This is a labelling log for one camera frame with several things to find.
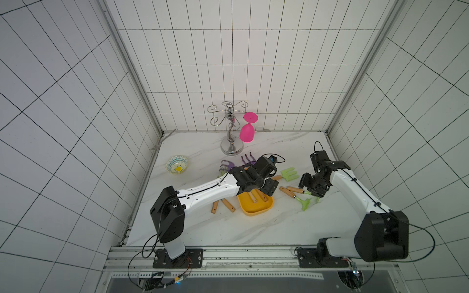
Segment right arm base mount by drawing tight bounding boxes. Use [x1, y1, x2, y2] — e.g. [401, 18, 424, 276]
[294, 238, 349, 269]

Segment yellow storage box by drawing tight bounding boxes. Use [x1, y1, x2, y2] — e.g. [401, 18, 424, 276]
[237, 189, 275, 216]

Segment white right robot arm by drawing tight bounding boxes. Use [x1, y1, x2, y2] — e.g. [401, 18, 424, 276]
[299, 150, 409, 262]

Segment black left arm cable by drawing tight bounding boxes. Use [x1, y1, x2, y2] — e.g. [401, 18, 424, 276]
[126, 234, 191, 290]

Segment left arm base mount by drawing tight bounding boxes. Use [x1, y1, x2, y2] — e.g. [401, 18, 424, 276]
[153, 249, 204, 269]

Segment pink plastic goblet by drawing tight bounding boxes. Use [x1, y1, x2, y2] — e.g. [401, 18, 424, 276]
[239, 112, 258, 143]

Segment light green spade wooden handle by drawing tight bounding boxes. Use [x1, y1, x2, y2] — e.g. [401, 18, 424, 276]
[271, 167, 300, 182]

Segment purple rake near stand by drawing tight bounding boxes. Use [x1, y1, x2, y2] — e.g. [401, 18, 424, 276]
[241, 152, 256, 165]

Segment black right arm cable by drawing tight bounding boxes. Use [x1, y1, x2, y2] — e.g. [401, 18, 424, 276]
[313, 140, 437, 263]

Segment aluminium front rail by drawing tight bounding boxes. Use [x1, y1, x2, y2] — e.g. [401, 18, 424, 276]
[104, 246, 402, 283]

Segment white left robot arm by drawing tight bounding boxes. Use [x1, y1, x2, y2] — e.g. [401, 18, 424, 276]
[150, 155, 278, 260]

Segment blue yellow patterned bowl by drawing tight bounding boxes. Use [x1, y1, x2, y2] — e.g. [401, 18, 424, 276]
[166, 155, 189, 175]

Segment chrome cup holder stand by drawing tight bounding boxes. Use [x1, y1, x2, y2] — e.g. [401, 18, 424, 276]
[207, 101, 249, 156]

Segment light green fork rake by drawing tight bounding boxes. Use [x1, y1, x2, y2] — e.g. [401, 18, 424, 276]
[280, 186, 311, 211]

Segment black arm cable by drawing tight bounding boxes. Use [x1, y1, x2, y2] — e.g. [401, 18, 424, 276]
[313, 140, 437, 263]
[126, 234, 191, 290]

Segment dark green rake wooden handle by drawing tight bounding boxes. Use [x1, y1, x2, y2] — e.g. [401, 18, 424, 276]
[248, 192, 257, 203]

